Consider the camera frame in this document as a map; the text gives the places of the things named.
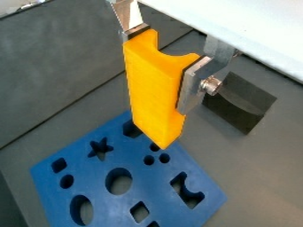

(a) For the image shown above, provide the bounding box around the black fixture stand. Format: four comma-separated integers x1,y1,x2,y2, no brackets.
203,72,277,135

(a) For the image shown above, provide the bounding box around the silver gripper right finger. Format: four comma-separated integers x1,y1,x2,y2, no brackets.
176,35,237,115

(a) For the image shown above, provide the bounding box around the yellow arch object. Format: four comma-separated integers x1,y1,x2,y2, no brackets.
123,29,199,149

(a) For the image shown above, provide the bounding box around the blue foam shape board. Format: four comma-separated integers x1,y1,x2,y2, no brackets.
31,113,226,227

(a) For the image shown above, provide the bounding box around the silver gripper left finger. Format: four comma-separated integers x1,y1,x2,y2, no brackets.
106,0,151,43

